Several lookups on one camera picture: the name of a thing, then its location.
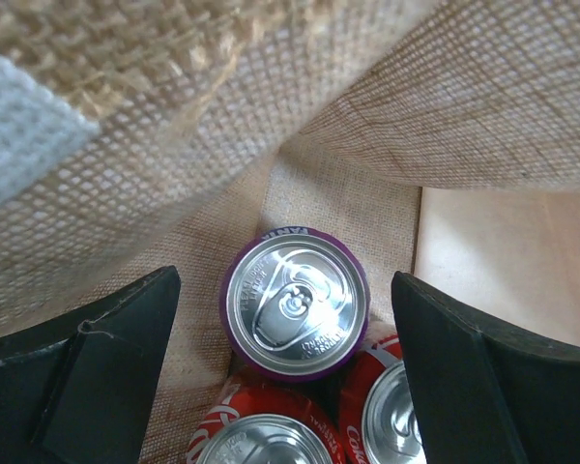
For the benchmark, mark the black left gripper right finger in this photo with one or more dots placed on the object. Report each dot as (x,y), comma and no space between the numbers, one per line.
(485,390)

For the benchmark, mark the tan canvas tote bag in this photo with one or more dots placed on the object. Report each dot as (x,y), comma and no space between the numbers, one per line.
(141,134)

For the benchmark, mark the red Coke can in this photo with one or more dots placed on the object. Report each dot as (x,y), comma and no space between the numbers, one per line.
(257,421)
(376,416)

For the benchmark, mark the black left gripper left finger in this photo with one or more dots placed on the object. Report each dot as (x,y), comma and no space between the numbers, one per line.
(79,388)

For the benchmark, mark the purple Fanta can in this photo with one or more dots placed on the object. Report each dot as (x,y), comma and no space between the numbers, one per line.
(294,304)

